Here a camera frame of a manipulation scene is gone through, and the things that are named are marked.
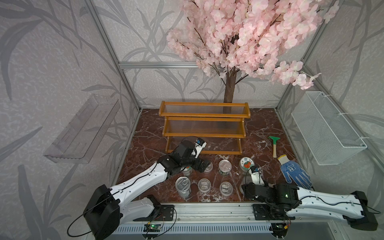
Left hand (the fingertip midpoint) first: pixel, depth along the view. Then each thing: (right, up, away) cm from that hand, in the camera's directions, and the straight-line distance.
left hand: (204, 158), depth 79 cm
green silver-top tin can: (+12, -6, +4) cm, 14 cm away
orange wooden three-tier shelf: (+13, +17, +30) cm, 36 cm away
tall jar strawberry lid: (-8, -8, +3) cm, 12 cm away
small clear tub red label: (0, -14, -2) cm, 14 cm away
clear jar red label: (+24, -4, +4) cm, 24 cm away
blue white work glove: (+52, -9, +10) cm, 54 cm away
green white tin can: (-10, -12, -7) cm, 17 cm away
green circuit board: (-25, -31, -8) cm, 41 cm away
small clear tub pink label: (+3, -7, +4) cm, 8 cm away
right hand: (+22, -15, -2) cm, 27 cm away
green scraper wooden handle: (+48, +7, +21) cm, 53 cm away
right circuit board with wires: (+37, -33, -7) cm, 50 cm away
